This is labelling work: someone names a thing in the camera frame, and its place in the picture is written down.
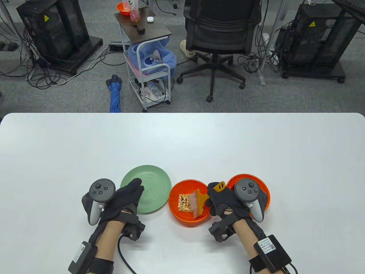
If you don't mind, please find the person's left hand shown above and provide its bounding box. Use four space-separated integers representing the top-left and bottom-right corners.
98 178 146 241

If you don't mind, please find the person's right hand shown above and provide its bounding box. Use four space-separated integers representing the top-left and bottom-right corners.
206 182 257 243

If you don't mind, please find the grey handheld controller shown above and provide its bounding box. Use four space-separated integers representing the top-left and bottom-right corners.
82 179 116 226
234 178 268 223

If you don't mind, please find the orange-handled basting brush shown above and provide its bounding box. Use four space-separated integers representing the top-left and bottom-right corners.
187 181 226 219

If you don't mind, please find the puffed rice cake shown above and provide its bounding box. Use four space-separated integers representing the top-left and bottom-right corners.
178 194 191 213

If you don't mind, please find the person's left forearm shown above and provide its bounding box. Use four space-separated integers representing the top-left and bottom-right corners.
88 221 126 274

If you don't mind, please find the person's right forearm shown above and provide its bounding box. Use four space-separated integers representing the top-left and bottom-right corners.
232 217 274 273

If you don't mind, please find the black forearm sensor box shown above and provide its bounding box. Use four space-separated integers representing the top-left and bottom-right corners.
253 235 292 273
68 241 98 273

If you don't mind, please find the orange bowl holding soy sauce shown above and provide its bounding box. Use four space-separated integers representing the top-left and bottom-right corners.
227 174 271 213

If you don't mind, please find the orange bowl holding rice cake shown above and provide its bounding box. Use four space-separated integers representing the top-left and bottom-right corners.
169 179 213 227

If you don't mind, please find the green round plate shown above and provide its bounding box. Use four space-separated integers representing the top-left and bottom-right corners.
120 165 172 214

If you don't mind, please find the blue folded umbrella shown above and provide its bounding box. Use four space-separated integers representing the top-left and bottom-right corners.
106 75 123 113

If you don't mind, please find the clear water bottle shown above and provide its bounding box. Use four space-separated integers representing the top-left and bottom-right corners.
147 81 163 97

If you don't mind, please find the white metal desk leg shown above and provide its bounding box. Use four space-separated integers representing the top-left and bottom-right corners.
258 0 285 86

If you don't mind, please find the blue plush toy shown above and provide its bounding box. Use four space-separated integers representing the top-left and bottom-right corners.
127 36 177 77

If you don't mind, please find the white cart with wooden top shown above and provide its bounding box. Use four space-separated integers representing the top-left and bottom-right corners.
114 6 173 112

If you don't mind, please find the black office chair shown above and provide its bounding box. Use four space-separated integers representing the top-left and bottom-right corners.
176 0 262 103

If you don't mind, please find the black equipment cabinet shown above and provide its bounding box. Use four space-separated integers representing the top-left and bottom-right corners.
274 3 362 84
16 0 104 76

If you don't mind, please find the pink plastic bag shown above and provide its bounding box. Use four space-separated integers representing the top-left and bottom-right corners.
130 0 141 22

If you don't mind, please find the small orange bowl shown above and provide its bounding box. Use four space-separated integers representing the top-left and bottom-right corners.
116 2 132 16

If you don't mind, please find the black glove cable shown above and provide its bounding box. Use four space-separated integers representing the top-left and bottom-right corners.
250 263 298 274
117 234 137 274

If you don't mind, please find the bundle of black floor cables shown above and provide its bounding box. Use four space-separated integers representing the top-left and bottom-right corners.
237 17 285 74
0 29 126 90

